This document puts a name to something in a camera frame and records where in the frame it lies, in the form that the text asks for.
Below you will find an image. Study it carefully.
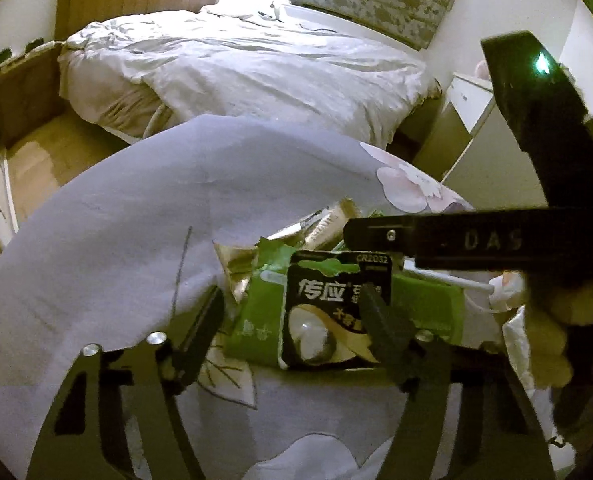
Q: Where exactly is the green wipes packet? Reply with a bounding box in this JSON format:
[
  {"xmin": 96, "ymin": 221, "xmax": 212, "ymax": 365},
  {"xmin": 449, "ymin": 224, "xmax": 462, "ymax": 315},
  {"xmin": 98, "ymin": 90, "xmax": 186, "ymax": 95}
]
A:
[{"xmin": 224, "ymin": 237, "xmax": 468, "ymax": 367}]

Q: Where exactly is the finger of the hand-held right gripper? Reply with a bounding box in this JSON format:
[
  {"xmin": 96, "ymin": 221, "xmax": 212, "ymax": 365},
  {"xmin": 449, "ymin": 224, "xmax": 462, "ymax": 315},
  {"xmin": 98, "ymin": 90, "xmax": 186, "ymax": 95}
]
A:
[{"xmin": 343, "ymin": 216, "xmax": 417, "ymax": 262}]

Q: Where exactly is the white plastic bag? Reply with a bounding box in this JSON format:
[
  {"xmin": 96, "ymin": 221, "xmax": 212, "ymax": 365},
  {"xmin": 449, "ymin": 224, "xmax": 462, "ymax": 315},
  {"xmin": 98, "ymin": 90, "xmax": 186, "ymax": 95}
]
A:
[{"xmin": 501, "ymin": 282, "xmax": 577, "ymax": 480}]

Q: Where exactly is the gold foil wrapper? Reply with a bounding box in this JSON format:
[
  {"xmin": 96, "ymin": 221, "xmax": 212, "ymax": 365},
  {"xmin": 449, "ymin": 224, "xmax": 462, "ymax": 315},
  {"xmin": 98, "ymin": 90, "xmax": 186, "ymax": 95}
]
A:
[{"xmin": 212, "ymin": 241, "xmax": 265, "ymax": 306}]

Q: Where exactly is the black green battery pack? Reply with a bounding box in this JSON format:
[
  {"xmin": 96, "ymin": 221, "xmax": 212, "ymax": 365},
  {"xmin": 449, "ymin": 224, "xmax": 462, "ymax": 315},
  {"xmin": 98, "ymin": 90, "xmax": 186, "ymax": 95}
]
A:
[{"xmin": 279, "ymin": 251, "xmax": 395, "ymax": 372}]

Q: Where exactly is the wooden nightstand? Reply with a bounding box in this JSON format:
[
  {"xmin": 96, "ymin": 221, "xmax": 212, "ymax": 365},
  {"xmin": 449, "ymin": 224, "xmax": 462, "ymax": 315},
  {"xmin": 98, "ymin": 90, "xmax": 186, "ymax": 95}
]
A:
[{"xmin": 0, "ymin": 42, "xmax": 68, "ymax": 149}]

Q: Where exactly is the white dresser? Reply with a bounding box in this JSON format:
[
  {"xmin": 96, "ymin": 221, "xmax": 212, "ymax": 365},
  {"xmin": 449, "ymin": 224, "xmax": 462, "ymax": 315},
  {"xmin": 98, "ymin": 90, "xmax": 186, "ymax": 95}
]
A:
[{"xmin": 411, "ymin": 72, "xmax": 552, "ymax": 211}]

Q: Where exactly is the white duvet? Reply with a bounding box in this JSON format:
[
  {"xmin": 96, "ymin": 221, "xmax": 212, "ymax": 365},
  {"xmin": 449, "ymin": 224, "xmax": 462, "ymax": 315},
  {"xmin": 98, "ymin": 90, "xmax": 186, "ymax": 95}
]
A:
[{"xmin": 56, "ymin": 5, "xmax": 443, "ymax": 147}]

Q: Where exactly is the floral grey tablecloth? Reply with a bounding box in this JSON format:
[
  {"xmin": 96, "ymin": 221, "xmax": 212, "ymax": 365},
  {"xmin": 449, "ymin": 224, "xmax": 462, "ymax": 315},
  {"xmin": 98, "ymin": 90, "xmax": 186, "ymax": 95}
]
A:
[{"xmin": 0, "ymin": 114, "xmax": 577, "ymax": 480}]

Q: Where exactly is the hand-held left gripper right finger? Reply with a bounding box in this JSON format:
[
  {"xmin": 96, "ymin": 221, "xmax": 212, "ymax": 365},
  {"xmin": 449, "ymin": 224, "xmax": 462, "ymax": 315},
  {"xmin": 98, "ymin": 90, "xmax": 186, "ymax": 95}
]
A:
[{"xmin": 359, "ymin": 284, "xmax": 560, "ymax": 480}]

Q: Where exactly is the white plastic stick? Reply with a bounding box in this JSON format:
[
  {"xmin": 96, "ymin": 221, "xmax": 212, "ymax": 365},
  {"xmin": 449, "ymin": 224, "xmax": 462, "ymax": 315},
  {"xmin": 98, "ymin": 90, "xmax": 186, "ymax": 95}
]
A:
[{"xmin": 411, "ymin": 269, "xmax": 495, "ymax": 295}]

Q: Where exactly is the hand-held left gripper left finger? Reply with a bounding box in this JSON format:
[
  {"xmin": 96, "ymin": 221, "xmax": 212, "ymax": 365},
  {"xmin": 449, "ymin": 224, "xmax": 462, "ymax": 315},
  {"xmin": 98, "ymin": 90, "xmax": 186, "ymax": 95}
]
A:
[{"xmin": 26, "ymin": 285, "xmax": 226, "ymax": 480}]

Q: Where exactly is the brown white stick sachet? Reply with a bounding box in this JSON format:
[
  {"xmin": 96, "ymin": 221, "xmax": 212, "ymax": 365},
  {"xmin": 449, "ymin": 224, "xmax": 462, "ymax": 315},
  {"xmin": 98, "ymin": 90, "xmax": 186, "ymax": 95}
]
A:
[
  {"xmin": 264, "ymin": 219, "xmax": 318, "ymax": 247},
  {"xmin": 301, "ymin": 199, "xmax": 362, "ymax": 252}
]

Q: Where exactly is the white tissue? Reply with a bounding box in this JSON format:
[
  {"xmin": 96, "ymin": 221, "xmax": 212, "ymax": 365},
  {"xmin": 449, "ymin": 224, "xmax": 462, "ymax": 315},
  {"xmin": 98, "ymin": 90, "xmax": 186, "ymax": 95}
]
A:
[{"xmin": 489, "ymin": 272, "xmax": 528, "ymax": 314}]

